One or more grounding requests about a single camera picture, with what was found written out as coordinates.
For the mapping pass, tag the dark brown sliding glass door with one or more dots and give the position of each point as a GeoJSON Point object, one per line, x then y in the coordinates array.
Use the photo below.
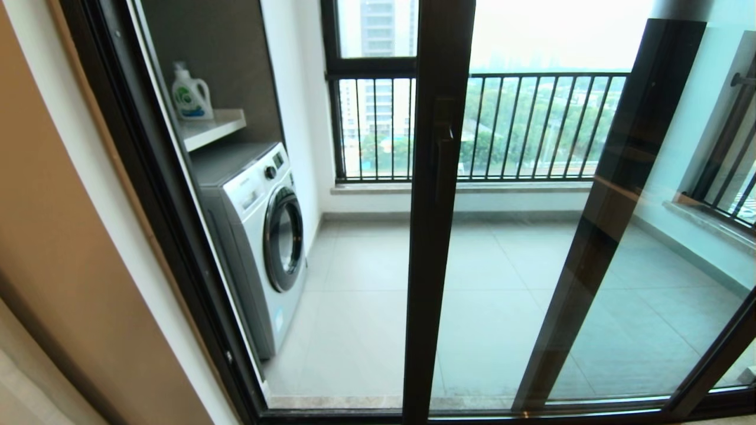
{"type": "Point", "coordinates": [437, 265]}

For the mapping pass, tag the grey stone window sill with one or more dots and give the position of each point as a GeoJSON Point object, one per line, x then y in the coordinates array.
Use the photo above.
{"type": "Point", "coordinates": [709, 230]}
{"type": "Point", "coordinates": [372, 188]}

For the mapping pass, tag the silver front-load washing machine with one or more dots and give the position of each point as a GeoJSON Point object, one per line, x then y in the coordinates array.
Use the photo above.
{"type": "Point", "coordinates": [248, 236]}

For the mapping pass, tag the dark window frame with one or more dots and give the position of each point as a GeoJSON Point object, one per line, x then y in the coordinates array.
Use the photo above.
{"type": "Point", "coordinates": [333, 118]}

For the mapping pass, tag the long dark balcony railing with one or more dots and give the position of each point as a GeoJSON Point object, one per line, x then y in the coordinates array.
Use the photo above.
{"type": "Point", "coordinates": [531, 75]}

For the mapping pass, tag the white detergent bottle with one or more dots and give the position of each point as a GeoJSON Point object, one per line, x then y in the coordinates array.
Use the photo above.
{"type": "Point", "coordinates": [192, 97]}

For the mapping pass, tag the white wall shelf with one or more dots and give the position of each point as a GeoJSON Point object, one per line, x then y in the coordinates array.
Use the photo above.
{"type": "Point", "coordinates": [212, 128]}

